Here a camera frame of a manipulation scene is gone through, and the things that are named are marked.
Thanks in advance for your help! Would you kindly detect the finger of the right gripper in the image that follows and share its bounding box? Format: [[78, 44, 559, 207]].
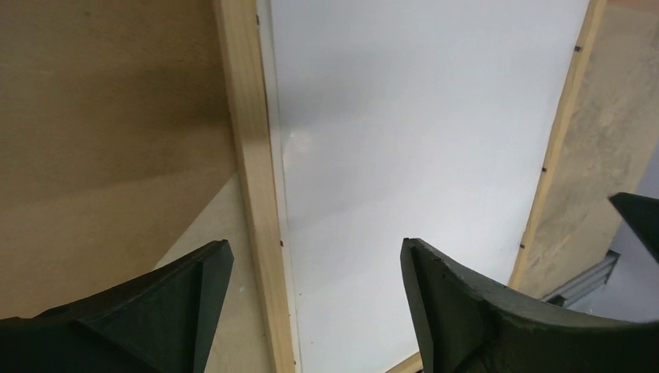
[[608, 192, 658, 262]]

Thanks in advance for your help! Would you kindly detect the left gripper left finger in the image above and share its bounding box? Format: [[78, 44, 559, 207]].
[[1, 240, 234, 372]]

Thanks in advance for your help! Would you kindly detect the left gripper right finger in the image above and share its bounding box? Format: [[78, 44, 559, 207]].
[[400, 239, 658, 372]]

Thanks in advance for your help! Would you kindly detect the brown backing board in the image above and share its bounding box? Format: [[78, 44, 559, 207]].
[[1, 1, 235, 318]]

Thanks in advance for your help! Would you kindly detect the wooden picture frame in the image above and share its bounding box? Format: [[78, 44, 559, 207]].
[[212, 0, 608, 373]]

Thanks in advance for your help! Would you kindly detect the white mat board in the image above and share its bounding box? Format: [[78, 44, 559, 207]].
[[256, 0, 303, 373]]

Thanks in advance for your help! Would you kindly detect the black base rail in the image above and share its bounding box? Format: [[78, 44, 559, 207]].
[[541, 250, 620, 310]]

